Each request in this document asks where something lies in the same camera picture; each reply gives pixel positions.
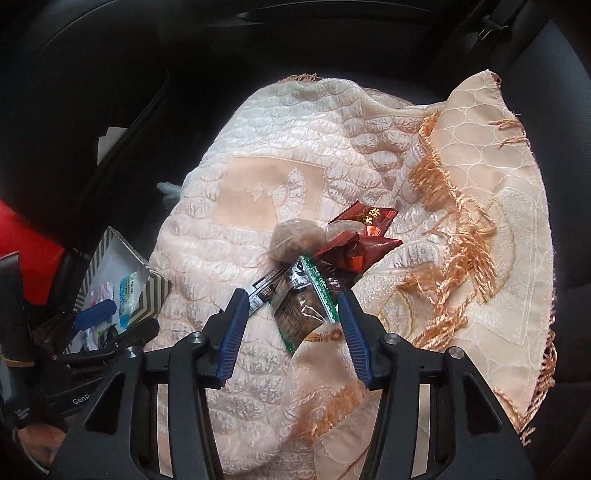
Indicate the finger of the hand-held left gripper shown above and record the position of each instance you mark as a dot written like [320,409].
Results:
[134,330]
[94,314]

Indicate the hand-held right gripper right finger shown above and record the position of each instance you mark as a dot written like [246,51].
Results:
[358,341]

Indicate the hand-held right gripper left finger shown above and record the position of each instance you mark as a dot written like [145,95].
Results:
[233,341]

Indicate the chevron patterned box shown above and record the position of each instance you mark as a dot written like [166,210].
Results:
[115,258]

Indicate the green edged clear snack packet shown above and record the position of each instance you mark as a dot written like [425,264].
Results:
[304,309]

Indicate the red foil snack wrapper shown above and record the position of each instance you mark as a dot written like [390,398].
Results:
[369,253]
[369,218]

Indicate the black snack bar packet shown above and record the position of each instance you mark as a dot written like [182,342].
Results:
[264,290]

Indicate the red bag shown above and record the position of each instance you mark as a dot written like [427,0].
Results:
[27,249]

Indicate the clear packet brown round cake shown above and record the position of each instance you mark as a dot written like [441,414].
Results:
[292,240]

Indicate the clear plastic wrap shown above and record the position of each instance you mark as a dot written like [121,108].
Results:
[168,190]

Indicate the peach fringed blanket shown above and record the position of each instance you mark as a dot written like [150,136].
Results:
[258,184]

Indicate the white paper in seat pocket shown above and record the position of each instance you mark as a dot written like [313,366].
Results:
[110,137]

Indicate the black car front seat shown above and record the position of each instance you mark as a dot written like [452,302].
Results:
[69,115]

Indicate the black car seat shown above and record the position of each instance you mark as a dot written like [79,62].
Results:
[69,115]
[570,184]

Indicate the black car rear seat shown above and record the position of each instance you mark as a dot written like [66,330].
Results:
[570,184]

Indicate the black car door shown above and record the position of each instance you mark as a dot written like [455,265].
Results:
[277,37]

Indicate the black seat belt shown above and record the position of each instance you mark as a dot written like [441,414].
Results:
[496,18]

